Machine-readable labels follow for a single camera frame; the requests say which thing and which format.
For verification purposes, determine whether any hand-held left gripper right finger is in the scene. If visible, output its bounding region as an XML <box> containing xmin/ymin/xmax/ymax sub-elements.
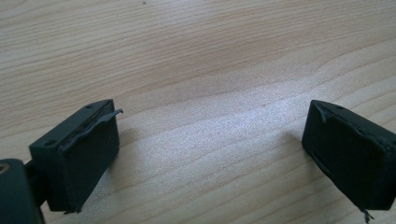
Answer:
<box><xmin>301</xmin><ymin>99</ymin><xmax>396</xmax><ymax>223</ymax></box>

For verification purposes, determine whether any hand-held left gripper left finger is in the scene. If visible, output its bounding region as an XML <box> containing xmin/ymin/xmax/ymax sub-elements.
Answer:
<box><xmin>28</xmin><ymin>99</ymin><xmax>124</xmax><ymax>215</ymax></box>

